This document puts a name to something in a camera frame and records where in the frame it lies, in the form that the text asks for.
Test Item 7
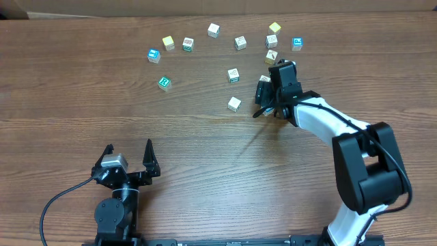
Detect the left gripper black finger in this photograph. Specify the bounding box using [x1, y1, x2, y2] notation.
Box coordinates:
[143, 139, 160, 172]
[94, 144, 114, 167]

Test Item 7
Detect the blue letter wooden block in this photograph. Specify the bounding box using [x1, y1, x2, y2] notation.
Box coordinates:
[262, 107, 274, 117]

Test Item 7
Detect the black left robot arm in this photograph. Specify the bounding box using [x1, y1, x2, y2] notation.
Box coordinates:
[91, 140, 160, 245]

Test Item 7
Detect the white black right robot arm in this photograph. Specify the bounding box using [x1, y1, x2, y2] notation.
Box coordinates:
[268, 60, 412, 245]

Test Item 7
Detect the shell picture wooden block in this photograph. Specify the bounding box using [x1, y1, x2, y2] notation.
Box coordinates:
[259, 75, 271, 82]

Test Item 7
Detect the yellow sided tool picture block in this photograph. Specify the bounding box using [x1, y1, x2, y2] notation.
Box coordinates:
[264, 50, 278, 65]

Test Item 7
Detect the blue letter P block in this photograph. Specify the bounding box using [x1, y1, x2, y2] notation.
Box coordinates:
[292, 37, 303, 51]

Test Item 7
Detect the white picture block right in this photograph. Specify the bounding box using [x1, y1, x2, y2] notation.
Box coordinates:
[266, 34, 278, 49]

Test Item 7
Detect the white picture block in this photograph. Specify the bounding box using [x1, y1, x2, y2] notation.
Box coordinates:
[234, 36, 247, 51]
[266, 34, 278, 49]

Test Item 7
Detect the plain wooden block number 9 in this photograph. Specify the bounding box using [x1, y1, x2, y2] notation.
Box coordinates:
[227, 97, 242, 112]

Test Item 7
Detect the grapes picture green G block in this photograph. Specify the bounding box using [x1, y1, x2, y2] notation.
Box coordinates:
[227, 68, 240, 83]

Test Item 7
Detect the yellow block top right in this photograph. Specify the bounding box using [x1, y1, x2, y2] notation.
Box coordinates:
[268, 22, 281, 35]

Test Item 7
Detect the white picture block centre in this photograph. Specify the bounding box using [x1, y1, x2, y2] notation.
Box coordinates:
[234, 36, 247, 51]

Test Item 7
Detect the green letter R block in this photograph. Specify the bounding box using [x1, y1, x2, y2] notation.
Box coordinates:
[158, 77, 172, 92]

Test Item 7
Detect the white block top centre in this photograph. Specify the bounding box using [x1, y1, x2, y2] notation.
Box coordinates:
[208, 23, 220, 38]

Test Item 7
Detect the blue block far left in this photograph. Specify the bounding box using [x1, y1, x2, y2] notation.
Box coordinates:
[147, 49, 161, 64]

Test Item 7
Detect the red picture green block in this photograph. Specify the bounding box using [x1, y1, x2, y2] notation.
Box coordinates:
[182, 37, 194, 52]

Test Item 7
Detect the yellow block left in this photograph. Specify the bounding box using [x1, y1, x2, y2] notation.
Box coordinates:
[163, 36, 175, 51]

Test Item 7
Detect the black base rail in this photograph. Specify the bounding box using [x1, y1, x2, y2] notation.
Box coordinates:
[81, 234, 386, 246]

